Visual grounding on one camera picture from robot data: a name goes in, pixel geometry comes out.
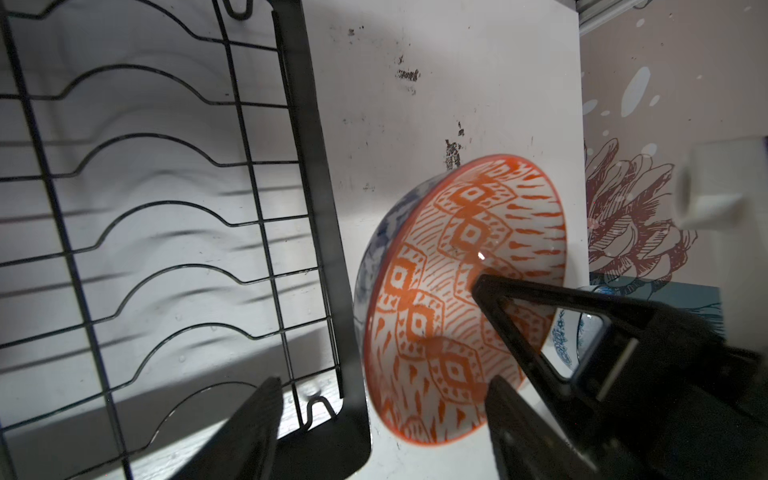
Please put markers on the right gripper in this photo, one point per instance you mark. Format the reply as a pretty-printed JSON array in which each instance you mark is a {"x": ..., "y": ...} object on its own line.
[{"x": 659, "y": 394}]

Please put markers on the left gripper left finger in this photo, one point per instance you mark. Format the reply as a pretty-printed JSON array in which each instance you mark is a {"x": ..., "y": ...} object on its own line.
[{"x": 245, "y": 446}]

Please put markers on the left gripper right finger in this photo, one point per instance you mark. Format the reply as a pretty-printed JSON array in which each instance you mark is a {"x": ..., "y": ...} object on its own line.
[{"x": 524, "y": 445}]

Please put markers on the red patterned bowl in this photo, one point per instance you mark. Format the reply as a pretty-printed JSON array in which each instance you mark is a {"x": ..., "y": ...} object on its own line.
[{"x": 428, "y": 352}]

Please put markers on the black wire dish rack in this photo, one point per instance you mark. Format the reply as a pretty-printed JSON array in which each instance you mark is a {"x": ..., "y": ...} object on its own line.
[{"x": 169, "y": 241}]

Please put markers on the blue white floral bowl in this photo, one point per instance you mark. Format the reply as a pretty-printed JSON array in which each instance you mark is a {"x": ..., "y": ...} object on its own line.
[{"x": 572, "y": 335}]

